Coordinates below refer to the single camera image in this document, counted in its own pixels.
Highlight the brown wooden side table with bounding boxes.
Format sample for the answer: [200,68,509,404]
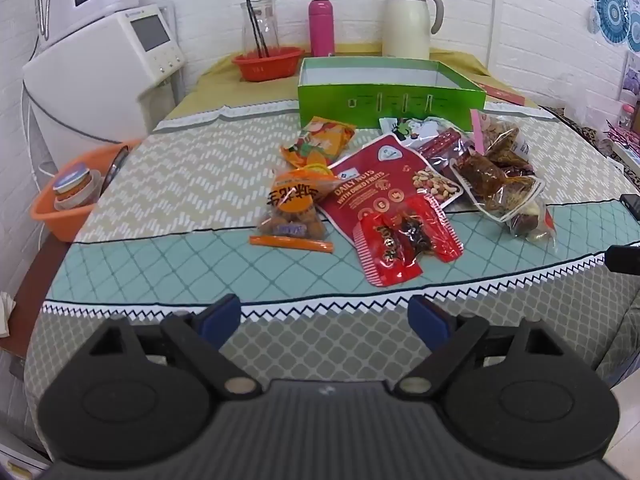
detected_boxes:
[7,232,71,361]

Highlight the white green cartoon packet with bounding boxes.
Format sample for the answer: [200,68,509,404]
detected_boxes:
[378,116,451,143]

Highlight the purple picture card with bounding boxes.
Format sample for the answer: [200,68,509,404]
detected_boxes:
[620,52,640,96]

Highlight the clear bag of mixed candy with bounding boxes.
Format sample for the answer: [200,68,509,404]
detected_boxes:
[492,195,558,246]

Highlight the pink thermos bottle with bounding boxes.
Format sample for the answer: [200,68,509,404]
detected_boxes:
[308,0,336,58]

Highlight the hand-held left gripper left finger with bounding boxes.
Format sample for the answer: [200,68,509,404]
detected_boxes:
[82,294,263,401]

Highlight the patterned tablecloth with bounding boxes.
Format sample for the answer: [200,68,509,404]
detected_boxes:
[22,97,640,411]

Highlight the red date snack packet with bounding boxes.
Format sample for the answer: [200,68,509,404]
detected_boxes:
[352,209,425,288]
[397,195,465,264]

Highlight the small blue paper fan decoration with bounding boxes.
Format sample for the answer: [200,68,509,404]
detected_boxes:
[625,7,640,53]

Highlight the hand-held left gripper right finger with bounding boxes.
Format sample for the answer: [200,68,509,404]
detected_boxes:
[394,294,568,401]

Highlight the flexible metal hose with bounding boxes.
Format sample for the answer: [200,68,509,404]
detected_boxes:
[35,0,57,41]

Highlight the red envelope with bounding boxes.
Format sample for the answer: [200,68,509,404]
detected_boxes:
[475,80,526,106]

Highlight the cream thermal carafe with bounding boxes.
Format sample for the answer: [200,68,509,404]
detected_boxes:
[382,0,445,61]

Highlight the brown glossy snack packet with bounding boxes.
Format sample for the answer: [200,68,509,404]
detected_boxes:
[451,151,546,221]

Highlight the dark red zip packet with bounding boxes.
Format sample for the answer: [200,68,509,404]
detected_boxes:
[415,127,473,171]

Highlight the mustard yellow cloth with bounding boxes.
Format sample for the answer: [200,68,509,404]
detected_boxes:
[172,49,501,121]

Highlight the orange cartoon snack packet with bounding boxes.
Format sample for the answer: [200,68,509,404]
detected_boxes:
[280,116,357,168]

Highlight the red plastic basket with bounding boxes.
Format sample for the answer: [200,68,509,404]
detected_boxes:
[231,46,306,82]

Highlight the red nuts pouch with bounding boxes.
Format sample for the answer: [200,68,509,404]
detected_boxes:
[316,132,468,248]

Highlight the dark metal utensil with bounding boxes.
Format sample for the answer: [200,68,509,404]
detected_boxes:
[100,145,131,196]

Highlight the clear bag with orange label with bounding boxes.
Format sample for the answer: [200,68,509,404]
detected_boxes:
[250,167,335,256]

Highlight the white water dispenser with screen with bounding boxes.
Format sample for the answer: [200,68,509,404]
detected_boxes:
[22,4,188,161]

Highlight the white tissue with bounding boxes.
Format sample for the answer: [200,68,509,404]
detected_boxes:
[0,292,16,338]

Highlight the large blue paper fan decoration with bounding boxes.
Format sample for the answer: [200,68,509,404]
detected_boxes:
[591,0,632,45]

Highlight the green cardboard box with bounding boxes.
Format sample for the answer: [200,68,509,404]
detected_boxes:
[297,56,487,131]

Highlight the orange plastic basin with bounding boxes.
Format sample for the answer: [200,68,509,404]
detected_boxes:
[30,139,143,243]

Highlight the glass jar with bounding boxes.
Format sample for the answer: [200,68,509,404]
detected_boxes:
[241,0,280,58]

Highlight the leopard print cloth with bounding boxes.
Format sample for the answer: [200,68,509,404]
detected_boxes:
[537,105,640,181]

